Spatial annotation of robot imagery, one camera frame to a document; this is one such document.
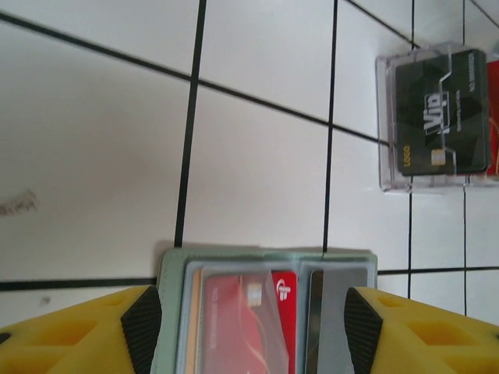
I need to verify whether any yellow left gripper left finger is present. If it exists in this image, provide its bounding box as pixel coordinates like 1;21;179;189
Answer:
0;285;162;374

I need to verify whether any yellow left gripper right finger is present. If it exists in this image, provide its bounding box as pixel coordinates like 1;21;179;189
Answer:
344;286;499;374

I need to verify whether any green leather card holder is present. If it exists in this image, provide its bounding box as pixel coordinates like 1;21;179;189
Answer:
151;245;380;374

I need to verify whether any gold credit card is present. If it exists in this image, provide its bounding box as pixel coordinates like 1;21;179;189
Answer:
190;269;203;374

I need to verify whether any red credit card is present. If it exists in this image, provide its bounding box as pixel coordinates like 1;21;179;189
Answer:
485;60;499;184
200;270;299;374

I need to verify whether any clear acrylic card box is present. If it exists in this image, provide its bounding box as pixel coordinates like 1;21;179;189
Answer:
374;38;499;194

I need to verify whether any black VIP card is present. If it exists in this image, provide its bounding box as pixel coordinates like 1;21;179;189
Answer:
394;48;490;177

